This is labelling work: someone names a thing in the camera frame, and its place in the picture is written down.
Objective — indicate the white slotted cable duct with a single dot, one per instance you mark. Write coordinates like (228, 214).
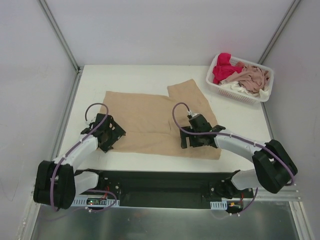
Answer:
(94, 202)

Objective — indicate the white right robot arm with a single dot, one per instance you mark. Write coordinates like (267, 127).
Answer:
(273, 167)

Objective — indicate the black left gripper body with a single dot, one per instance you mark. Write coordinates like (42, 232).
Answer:
(115, 133)

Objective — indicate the aluminium front rail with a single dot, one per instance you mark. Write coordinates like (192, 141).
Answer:
(287, 193)

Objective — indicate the pink red shirt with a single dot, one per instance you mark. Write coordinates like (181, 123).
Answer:
(223, 68)

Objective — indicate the right aluminium frame post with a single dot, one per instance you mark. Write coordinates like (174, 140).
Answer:
(279, 30)

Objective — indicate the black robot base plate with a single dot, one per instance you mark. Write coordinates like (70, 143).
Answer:
(139, 178)

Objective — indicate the cream white shirt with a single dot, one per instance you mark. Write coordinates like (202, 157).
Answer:
(262, 94)

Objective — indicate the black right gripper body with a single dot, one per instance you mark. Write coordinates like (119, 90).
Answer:
(186, 137)

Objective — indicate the dusty pink shirt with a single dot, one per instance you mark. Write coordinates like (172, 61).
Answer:
(253, 78)

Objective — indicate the white plastic laundry basket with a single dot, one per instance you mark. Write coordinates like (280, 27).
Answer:
(233, 94)

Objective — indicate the right white cable duct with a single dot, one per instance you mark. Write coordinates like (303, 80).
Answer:
(219, 205)

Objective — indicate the beige t shirt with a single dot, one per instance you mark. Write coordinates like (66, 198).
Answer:
(151, 121)

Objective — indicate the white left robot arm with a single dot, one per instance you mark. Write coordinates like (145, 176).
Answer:
(58, 182)

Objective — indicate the left aluminium frame post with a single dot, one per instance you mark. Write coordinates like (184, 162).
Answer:
(59, 34)

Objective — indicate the aluminium frame post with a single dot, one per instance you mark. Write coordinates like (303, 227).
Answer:
(59, 34)
(279, 30)

